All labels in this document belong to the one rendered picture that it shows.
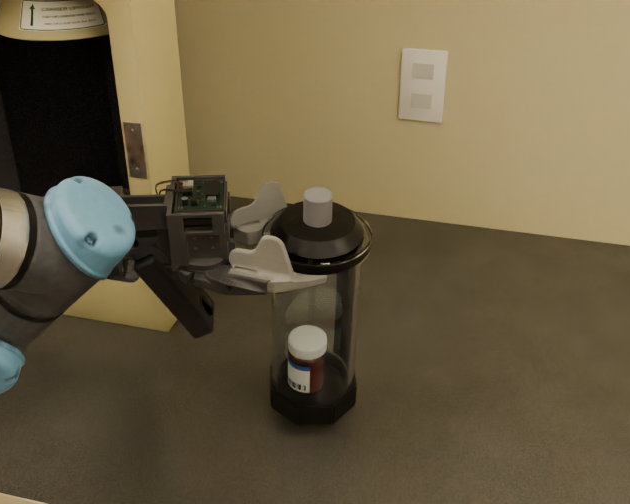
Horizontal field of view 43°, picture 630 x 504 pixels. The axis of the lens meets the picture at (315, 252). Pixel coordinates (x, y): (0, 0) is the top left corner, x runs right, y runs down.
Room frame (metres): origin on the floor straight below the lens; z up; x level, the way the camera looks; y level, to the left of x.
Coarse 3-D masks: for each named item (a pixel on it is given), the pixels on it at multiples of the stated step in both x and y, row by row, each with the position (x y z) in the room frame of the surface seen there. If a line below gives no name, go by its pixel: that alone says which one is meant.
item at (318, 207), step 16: (304, 192) 0.68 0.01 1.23; (320, 192) 0.68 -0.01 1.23; (288, 208) 0.70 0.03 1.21; (304, 208) 0.68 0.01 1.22; (320, 208) 0.67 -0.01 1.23; (336, 208) 0.70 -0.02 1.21; (272, 224) 0.69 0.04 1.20; (288, 224) 0.67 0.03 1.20; (304, 224) 0.67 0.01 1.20; (320, 224) 0.67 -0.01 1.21; (336, 224) 0.67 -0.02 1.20; (352, 224) 0.68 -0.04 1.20; (288, 240) 0.65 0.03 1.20; (304, 240) 0.65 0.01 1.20; (320, 240) 0.65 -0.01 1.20; (336, 240) 0.65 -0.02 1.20; (352, 240) 0.66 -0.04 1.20; (304, 256) 0.64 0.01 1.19; (320, 256) 0.64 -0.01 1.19; (336, 256) 0.64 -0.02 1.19
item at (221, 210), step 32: (160, 192) 0.67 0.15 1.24; (192, 192) 0.68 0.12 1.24; (224, 192) 0.68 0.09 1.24; (160, 224) 0.65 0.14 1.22; (192, 224) 0.65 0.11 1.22; (224, 224) 0.65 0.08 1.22; (128, 256) 0.66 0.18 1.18; (160, 256) 0.66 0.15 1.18; (192, 256) 0.65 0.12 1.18; (224, 256) 0.65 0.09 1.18
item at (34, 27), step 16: (0, 0) 0.95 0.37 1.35; (16, 0) 0.93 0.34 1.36; (32, 0) 0.92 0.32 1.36; (48, 0) 0.92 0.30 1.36; (64, 0) 0.92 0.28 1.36; (80, 0) 0.93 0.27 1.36; (0, 16) 0.94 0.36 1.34; (16, 16) 0.92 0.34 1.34; (32, 16) 0.91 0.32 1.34; (48, 16) 0.91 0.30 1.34; (64, 16) 0.91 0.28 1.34; (80, 16) 0.92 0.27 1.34; (96, 16) 0.93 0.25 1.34; (0, 32) 0.93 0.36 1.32; (16, 32) 0.91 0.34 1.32; (32, 32) 0.91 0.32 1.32; (48, 32) 0.90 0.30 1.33; (64, 32) 0.91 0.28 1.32; (80, 32) 0.91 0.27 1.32; (96, 32) 0.92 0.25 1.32
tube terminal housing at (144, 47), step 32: (96, 0) 0.87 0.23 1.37; (128, 0) 0.86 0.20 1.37; (160, 0) 0.93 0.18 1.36; (128, 32) 0.86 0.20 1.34; (160, 32) 0.92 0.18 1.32; (128, 64) 0.86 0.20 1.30; (160, 64) 0.91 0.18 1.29; (128, 96) 0.86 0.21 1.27; (160, 96) 0.90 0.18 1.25; (160, 128) 0.89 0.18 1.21; (160, 160) 0.89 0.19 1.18; (96, 288) 0.88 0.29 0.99; (128, 288) 0.87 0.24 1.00; (128, 320) 0.87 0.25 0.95; (160, 320) 0.86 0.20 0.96
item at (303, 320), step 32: (352, 256) 0.64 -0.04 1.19; (320, 288) 0.64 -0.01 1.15; (352, 288) 0.66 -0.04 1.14; (288, 320) 0.65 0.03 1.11; (320, 320) 0.65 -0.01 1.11; (352, 320) 0.67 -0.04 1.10; (288, 352) 0.66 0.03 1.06; (320, 352) 0.65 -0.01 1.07; (352, 352) 0.68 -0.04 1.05; (288, 384) 0.66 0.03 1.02; (320, 384) 0.65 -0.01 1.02
